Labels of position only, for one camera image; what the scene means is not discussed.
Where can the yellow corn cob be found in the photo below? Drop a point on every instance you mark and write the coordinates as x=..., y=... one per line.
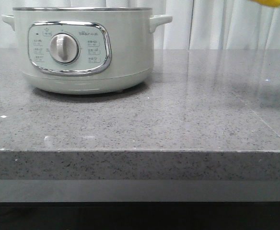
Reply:
x=268, y=3

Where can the pale green electric cooking pot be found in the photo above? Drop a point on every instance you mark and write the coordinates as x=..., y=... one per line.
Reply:
x=85, y=50

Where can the white curtain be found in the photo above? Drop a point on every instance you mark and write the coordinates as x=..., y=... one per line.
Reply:
x=197, y=24

